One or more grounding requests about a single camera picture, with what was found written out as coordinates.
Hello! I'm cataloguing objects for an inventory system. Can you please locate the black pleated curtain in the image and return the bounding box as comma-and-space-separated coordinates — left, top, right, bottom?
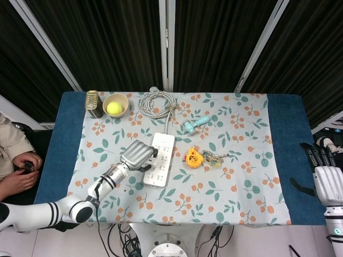
0, 0, 343, 130

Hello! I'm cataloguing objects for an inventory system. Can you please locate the floral patterned tablecloth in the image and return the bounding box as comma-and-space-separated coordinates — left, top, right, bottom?
66, 92, 292, 225

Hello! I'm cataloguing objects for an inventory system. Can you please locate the person in beige jacket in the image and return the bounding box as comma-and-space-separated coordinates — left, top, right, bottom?
0, 112, 43, 201

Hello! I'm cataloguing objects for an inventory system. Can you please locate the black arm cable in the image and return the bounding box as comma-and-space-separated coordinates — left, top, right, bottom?
91, 176, 108, 257

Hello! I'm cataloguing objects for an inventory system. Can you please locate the white power strip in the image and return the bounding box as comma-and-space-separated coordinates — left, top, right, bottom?
143, 133, 176, 188

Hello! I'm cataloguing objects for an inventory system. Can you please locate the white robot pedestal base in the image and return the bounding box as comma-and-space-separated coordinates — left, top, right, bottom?
128, 223, 234, 257

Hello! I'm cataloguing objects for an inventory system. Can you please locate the white metal frame post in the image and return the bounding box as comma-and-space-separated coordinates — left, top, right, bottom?
158, 0, 176, 92
9, 0, 83, 92
234, 0, 292, 93

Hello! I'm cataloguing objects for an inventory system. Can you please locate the yellow tape measure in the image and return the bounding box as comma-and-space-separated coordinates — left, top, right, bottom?
183, 146, 206, 169

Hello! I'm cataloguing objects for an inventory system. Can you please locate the green gold metal tin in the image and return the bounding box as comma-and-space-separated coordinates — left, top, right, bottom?
85, 90, 104, 119

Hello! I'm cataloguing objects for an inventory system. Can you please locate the grey coiled power cable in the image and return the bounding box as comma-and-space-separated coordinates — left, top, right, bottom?
138, 87, 180, 134

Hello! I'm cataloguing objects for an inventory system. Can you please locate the beige bowl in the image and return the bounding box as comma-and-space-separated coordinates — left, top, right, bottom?
102, 93, 130, 118

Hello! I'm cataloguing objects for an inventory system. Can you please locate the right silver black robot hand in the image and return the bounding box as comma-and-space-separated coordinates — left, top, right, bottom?
290, 142, 343, 207

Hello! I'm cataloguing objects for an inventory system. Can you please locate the light blue massage roller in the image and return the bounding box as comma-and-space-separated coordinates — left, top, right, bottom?
183, 116, 211, 132

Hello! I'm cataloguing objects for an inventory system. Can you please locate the blue table cover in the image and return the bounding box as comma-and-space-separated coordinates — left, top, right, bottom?
34, 91, 326, 226

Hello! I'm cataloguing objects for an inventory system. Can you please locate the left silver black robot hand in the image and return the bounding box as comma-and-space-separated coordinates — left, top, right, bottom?
119, 139, 159, 172

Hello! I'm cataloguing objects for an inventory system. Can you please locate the yellow tennis ball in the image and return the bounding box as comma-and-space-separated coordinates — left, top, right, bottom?
106, 102, 124, 116

